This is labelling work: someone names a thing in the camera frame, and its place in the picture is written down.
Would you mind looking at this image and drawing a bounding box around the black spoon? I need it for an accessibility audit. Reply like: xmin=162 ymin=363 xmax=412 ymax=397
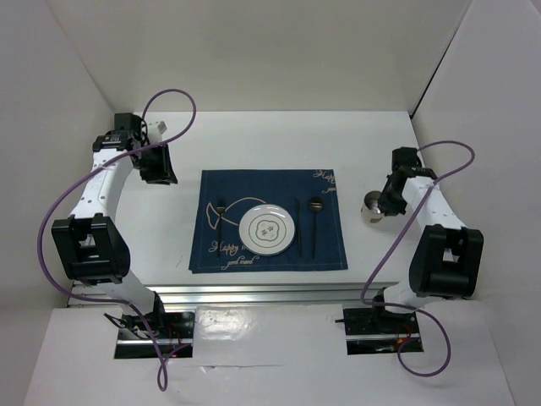
xmin=308 ymin=196 xmax=324 ymax=259

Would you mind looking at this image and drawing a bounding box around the black fork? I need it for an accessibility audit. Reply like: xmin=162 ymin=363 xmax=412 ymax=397
xmin=216 ymin=197 xmax=226 ymax=259

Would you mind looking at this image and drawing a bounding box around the black table knife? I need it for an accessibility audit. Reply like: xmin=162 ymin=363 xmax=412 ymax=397
xmin=293 ymin=197 xmax=303 ymax=257

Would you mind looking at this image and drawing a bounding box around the navy fish placemat cloth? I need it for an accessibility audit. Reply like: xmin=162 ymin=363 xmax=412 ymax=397
xmin=189 ymin=169 xmax=347 ymax=274

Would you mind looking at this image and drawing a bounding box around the white round plate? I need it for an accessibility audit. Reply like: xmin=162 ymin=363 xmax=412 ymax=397
xmin=238 ymin=204 xmax=296 ymax=256

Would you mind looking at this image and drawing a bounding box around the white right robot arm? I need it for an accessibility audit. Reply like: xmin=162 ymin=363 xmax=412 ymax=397
xmin=369 ymin=147 xmax=484 ymax=332

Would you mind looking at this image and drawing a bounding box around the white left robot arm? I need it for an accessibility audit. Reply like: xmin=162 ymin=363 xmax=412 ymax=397
xmin=52 ymin=113 xmax=177 ymax=337

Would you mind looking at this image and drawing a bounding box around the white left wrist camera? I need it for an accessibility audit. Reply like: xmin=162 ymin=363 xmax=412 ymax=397
xmin=145 ymin=121 xmax=167 ymax=144

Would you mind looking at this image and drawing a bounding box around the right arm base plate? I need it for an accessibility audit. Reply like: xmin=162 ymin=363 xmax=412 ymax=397
xmin=335 ymin=307 xmax=424 ymax=355

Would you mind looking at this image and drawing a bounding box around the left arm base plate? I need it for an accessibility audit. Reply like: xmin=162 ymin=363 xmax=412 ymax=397
xmin=104 ymin=311 xmax=195 ymax=359

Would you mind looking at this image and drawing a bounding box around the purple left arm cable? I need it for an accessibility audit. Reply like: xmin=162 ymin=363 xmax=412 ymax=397
xmin=37 ymin=88 xmax=198 ymax=392

